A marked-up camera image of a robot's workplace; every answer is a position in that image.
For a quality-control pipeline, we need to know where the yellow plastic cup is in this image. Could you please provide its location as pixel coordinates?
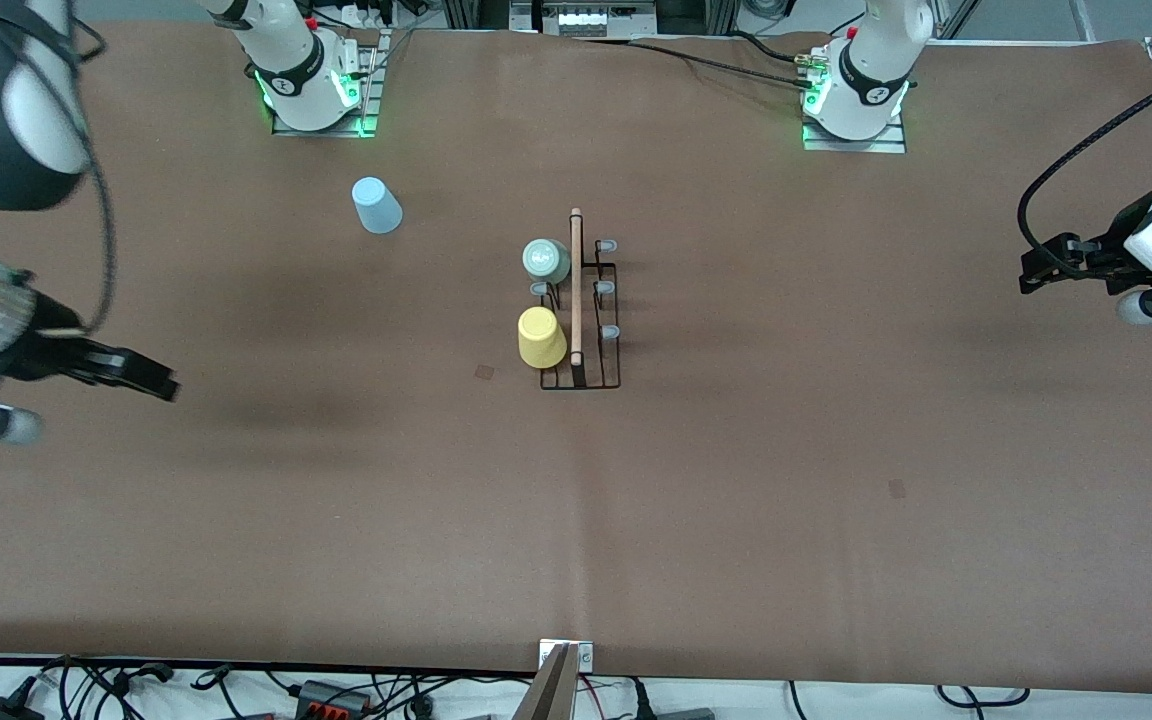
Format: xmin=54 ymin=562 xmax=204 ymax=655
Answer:
xmin=517 ymin=306 xmax=569 ymax=369

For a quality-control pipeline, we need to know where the mint green plastic cup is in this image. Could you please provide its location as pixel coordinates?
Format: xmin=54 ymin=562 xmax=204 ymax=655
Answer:
xmin=522 ymin=238 xmax=572 ymax=287

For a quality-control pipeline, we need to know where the black wire cup holder rack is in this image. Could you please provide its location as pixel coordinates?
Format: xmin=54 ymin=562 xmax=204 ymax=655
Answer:
xmin=531 ymin=207 xmax=624 ymax=391

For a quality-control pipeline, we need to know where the light blue plastic cup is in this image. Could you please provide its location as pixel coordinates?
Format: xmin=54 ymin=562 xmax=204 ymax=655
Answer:
xmin=351 ymin=177 xmax=404 ymax=236

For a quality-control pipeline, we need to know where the black orange connector box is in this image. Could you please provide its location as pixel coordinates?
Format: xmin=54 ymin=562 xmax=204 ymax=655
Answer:
xmin=294 ymin=680 xmax=372 ymax=717

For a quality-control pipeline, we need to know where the white power strip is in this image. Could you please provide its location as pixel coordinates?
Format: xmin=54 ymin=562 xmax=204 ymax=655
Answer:
xmin=534 ymin=0 xmax=659 ymax=39

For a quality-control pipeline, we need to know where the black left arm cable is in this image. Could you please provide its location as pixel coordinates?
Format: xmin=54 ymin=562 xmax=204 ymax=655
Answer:
xmin=1019 ymin=60 xmax=1152 ymax=263

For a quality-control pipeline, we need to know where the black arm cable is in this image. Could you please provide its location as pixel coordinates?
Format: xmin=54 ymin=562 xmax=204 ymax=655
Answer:
xmin=1019 ymin=60 xmax=1152 ymax=263
xmin=31 ymin=0 xmax=119 ymax=336

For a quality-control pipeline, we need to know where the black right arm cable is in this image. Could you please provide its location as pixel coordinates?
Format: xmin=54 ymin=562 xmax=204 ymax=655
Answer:
xmin=31 ymin=0 xmax=119 ymax=336

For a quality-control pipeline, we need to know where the black cable on mat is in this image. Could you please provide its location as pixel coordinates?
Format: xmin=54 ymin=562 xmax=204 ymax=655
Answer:
xmin=576 ymin=33 xmax=827 ymax=93

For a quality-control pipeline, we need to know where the black looped floor cable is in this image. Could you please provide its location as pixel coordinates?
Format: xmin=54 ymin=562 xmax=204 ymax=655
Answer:
xmin=936 ymin=685 xmax=1032 ymax=709

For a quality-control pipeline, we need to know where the grey metal camera pole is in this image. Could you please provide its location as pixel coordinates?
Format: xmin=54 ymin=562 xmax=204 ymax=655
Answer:
xmin=513 ymin=643 xmax=579 ymax=720

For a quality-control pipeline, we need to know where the white metal bracket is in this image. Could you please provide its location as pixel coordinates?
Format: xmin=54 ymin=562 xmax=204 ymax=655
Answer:
xmin=538 ymin=640 xmax=595 ymax=673

